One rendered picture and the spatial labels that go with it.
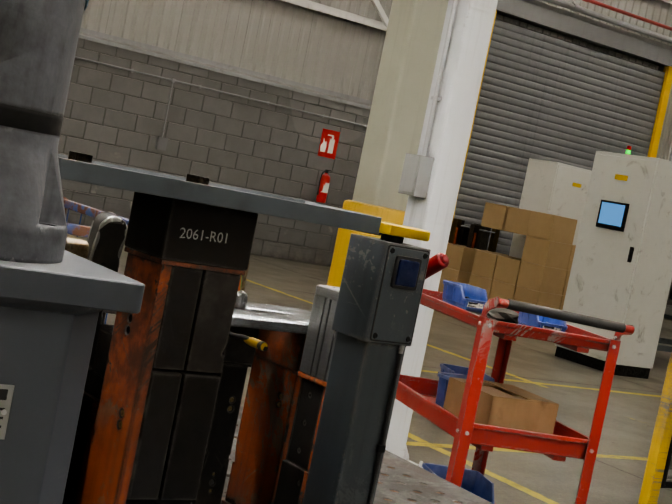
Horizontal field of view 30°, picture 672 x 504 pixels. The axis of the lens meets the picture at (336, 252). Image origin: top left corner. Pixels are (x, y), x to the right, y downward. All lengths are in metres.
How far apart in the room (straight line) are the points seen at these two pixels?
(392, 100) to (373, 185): 0.60
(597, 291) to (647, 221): 0.82
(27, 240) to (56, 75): 0.11
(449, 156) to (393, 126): 3.17
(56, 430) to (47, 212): 0.15
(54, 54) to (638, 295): 10.97
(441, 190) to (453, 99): 0.40
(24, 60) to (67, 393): 0.22
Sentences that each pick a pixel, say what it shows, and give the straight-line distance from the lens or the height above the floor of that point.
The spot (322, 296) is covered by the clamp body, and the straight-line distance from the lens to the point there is 1.61.
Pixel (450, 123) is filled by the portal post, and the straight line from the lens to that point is 5.54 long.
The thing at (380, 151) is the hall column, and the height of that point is 1.48.
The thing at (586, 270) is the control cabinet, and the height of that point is 0.87.
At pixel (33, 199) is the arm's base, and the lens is 0.85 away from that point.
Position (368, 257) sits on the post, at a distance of 1.39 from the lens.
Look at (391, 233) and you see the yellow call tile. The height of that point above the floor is 1.15.
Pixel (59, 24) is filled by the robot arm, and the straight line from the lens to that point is 0.86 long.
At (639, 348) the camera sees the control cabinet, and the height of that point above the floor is 0.27.
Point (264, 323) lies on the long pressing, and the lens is 1.63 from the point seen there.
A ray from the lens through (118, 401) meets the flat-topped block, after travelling 1.26.
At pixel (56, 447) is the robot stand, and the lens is 0.87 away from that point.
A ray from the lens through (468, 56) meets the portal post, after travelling 5.58.
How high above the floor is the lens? 1.19
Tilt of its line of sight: 3 degrees down
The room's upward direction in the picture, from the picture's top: 11 degrees clockwise
